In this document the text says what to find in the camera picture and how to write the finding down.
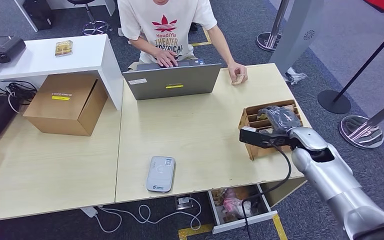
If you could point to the grey kiosk pillar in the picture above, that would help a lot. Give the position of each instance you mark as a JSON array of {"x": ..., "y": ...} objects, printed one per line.
[{"x": 295, "y": 36}]

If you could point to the black computer tower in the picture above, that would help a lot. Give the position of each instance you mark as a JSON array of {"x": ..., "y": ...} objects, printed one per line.
[{"x": 39, "y": 15}]

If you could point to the person's right hand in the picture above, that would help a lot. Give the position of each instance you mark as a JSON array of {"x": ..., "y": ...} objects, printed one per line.
[{"x": 166, "y": 59}]

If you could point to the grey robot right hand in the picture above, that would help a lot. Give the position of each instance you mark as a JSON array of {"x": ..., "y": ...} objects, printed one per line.
[{"x": 283, "y": 117}]

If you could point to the crumpled clear plastic bag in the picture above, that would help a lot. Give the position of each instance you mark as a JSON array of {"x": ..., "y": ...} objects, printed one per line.
[{"x": 293, "y": 76}]

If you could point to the wooden card organizer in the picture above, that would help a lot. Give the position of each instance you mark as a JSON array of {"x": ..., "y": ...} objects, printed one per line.
[{"x": 248, "y": 121}]

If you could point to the tan ID card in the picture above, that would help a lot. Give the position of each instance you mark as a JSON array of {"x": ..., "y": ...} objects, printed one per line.
[{"x": 239, "y": 80}]

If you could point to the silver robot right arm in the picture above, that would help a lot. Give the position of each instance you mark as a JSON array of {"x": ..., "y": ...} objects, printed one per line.
[{"x": 337, "y": 185}]

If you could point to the person's left hand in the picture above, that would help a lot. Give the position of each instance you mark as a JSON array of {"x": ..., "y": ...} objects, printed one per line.
[{"x": 238, "y": 70}]

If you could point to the person's right forearm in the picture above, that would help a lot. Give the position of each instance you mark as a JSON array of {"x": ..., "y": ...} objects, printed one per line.
[{"x": 149, "y": 44}]

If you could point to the black stanchion post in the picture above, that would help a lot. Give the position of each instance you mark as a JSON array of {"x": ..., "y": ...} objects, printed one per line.
[{"x": 333, "y": 101}]

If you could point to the yellow card pack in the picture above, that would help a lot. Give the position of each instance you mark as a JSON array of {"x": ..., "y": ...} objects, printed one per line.
[{"x": 63, "y": 48}]

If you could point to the pink plastic bag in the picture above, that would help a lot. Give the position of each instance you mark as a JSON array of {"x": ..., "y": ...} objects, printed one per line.
[{"x": 235, "y": 205}]

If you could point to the black chrome stool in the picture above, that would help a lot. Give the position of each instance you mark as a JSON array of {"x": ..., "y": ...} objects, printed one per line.
[{"x": 94, "y": 26}]

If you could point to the person's left forearm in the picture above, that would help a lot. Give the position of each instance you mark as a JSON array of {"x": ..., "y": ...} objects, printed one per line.
[{"x": 223, "y": 46}]

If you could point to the white desk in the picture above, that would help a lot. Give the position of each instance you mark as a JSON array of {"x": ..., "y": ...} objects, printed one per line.
[{"x": 66, "y": 3}]

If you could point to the white open drawer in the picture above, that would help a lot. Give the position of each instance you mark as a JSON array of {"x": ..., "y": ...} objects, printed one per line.
[{"x": 216, "y": 212}]

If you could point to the chrome stanchion post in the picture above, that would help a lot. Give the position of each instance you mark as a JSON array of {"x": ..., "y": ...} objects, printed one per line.
[
  {"x": 268, "y": 41},
  {"x": 361, "y": 132}
]

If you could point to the white power adapter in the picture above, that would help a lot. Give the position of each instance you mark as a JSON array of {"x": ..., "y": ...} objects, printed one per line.
[{"x": 88, "y": 212}]

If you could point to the metal floor socket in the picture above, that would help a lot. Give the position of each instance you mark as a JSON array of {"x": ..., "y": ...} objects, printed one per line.
[{"x": 183, "y": 202}]

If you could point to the yellow hotel key card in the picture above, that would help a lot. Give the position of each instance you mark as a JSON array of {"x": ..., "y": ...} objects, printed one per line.
[
  {"x": 289, "y": 107},
  {"x": 262, "y": 116}
]

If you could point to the white desk shelf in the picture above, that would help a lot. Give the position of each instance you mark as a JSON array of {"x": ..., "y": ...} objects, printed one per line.
[{"x": 39, "y": 59}]

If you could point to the brown cardboard box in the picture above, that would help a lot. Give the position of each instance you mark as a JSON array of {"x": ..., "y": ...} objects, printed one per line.
[{"x": 60, "y": 106}]

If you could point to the grey card reader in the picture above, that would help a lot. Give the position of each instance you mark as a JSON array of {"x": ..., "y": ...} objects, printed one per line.
[{"x": 160, "y": 174}]

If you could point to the grey laptop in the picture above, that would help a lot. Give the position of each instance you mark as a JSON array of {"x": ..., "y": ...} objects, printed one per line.
[{"x": 172, "y": 81}]

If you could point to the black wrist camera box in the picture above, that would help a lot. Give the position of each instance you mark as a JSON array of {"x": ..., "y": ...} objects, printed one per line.
[{"x": 258, "y": 138}]

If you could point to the black controller device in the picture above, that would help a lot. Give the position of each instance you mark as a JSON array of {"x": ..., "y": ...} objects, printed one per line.
[{"x": 4, "y": 48}]

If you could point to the person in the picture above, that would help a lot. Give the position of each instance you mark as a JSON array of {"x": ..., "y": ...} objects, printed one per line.
[{"x": 167, "y": 26}]

